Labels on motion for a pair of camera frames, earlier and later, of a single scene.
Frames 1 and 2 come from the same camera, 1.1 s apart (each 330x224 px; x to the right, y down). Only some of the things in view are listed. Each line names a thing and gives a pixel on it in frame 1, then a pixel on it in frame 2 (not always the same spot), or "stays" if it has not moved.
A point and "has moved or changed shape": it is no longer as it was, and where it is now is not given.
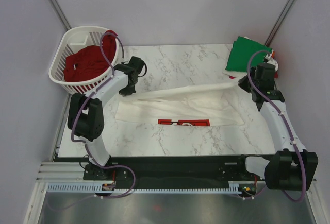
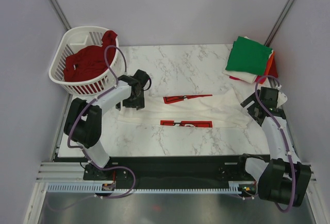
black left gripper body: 129,89 → 135,101
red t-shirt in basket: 86,63 stays
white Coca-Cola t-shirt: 208,104 has moved or changed shape
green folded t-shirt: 243,48 stays
